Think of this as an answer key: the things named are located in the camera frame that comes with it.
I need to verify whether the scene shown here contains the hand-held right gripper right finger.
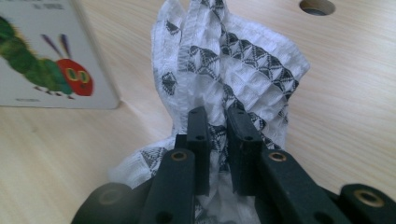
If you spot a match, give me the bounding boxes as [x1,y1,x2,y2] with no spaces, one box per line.
[225,106,353,224]

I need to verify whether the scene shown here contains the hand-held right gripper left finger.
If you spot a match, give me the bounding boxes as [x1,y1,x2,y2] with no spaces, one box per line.
[138,105,211,224]

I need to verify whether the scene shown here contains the white black patterned cloth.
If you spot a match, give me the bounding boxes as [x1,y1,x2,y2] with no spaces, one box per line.
[107,0,311,224]

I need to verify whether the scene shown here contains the white caterpillar picture book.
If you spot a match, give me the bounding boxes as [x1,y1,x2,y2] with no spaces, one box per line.
[0,0,120,110]

